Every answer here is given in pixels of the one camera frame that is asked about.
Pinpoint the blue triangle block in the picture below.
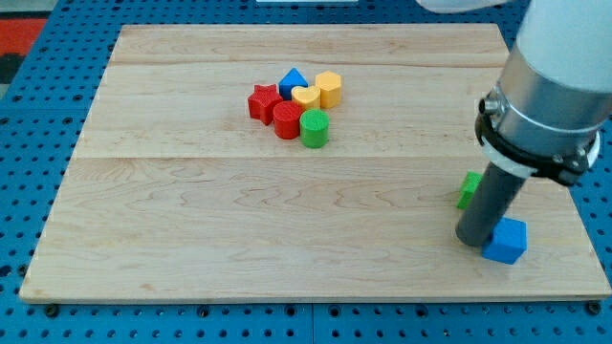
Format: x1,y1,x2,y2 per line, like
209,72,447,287
278,68,309,100

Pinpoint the green star block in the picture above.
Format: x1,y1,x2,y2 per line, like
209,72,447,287
456,171,482,210

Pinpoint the yellow hexagon block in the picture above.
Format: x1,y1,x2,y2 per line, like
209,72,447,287
315,71,342,109

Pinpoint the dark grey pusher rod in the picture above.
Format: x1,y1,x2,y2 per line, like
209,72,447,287
455,162,525,247

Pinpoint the red cylinder block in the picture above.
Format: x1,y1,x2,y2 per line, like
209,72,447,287
273,100,304,140

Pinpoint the red star block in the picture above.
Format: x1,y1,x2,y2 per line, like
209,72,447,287
247,84,283,125

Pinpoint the green cylinder block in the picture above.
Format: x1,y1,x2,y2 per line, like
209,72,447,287
299,109,330,148

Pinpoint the light wooden board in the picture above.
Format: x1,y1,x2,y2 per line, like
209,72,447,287
19,24,611,304

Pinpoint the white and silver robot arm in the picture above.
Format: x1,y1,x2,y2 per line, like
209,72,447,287
475,0,611,186

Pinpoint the blue cube block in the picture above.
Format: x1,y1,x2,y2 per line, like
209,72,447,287
481,217,528,265

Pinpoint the yellow heart block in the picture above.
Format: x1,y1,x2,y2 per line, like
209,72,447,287
291,86,320,110

